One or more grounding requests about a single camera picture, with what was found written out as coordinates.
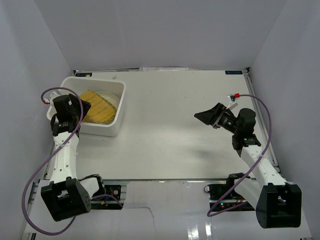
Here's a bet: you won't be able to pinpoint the aluminium rail right edge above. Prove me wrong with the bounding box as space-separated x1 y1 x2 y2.
243 67 280 172

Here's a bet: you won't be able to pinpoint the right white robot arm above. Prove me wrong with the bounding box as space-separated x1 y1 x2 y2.
194 103 302 229

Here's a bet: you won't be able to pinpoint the blue label sticker right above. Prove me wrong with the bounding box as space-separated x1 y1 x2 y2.
225 70 243 75

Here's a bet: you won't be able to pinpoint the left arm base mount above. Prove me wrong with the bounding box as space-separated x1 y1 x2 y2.
91 184 127 210

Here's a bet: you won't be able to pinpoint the cream plastic plate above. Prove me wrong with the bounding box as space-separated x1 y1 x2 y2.
97 91 120 110

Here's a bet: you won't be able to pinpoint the rectangular bamboo woven tray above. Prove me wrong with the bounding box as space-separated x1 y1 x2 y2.
80 90 117 125

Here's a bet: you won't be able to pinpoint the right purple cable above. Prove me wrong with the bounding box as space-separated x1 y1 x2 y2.
206 93 273 218

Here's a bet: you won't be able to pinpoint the dark label sticker left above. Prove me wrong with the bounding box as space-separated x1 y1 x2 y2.
74 72 93 78

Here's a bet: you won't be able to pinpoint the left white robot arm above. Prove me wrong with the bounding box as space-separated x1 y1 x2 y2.
40 91 106 222

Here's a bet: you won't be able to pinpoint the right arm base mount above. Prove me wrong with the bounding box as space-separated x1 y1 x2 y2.
203 173 254 213

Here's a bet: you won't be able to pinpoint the white plastic bin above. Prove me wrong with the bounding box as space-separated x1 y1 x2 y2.
46 76 126 137

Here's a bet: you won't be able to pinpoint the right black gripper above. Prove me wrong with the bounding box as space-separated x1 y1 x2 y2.
194 103 241 135

